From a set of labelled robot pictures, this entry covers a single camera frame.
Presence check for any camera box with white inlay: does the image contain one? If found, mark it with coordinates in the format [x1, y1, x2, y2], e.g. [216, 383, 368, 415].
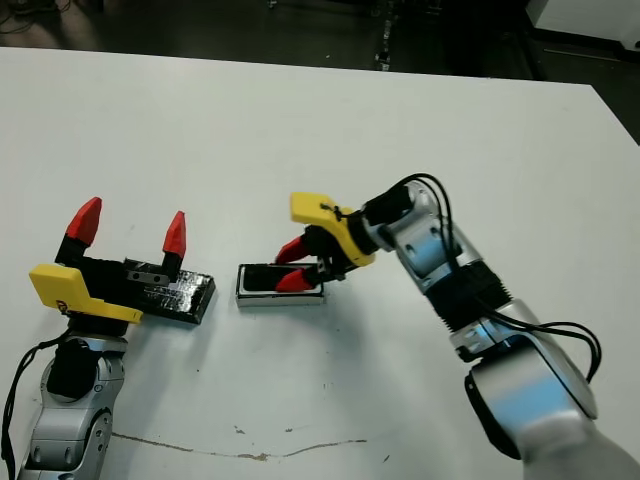
[234, 262, 327, 308]

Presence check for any right gripper, yellow mount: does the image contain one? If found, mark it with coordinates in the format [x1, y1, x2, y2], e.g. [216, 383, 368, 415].
[271, 191, 377, 294]

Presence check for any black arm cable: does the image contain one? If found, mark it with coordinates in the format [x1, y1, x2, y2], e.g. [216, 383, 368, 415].
[0, 336, 72, 467]
[398, 172, 602, 382]

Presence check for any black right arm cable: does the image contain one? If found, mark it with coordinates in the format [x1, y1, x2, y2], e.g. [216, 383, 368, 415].
[398, 172, 602, 382]

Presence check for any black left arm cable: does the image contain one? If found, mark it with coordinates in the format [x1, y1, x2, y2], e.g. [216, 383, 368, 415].
[0, 336, 72, 467]

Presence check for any white cabinet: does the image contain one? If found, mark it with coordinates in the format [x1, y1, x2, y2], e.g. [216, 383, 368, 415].
[524, 0, 640, 50]

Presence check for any black taped box lid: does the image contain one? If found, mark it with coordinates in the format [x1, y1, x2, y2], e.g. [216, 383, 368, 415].
[123, 258, 218, 327]

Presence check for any left gripper, yellow mount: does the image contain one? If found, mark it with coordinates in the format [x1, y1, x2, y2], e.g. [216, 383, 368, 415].
[28, 196, 189, 337]

